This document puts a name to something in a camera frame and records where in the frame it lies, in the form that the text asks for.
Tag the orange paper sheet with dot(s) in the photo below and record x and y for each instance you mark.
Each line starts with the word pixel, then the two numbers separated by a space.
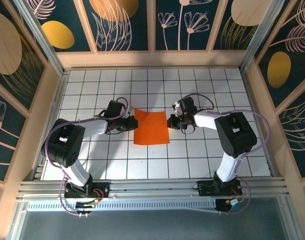
pixel 151 127

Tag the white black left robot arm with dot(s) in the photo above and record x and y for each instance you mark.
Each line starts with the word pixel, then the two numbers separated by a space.
pixel 92 127

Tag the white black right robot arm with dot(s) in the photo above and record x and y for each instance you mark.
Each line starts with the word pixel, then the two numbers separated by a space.
pixel 205 121

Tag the white grid mat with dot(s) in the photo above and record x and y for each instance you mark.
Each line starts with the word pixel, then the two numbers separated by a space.
pixel 192 82

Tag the yellow power connector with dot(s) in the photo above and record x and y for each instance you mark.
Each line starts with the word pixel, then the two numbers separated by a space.
pixel 95 200
pixel 228 201

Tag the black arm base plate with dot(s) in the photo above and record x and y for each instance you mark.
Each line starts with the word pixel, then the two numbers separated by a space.
pixel 105 186
pixel 205 190

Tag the long aluminium mounting rail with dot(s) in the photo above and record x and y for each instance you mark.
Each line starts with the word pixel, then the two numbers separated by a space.
pixel 155 187

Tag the aluminium side rail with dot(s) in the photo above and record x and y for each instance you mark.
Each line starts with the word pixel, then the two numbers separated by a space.
pixel 58 95
pixel 253 100

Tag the aluminium corner post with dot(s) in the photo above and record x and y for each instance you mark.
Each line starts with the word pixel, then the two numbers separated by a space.
pixel 43 41
pixel 263 35

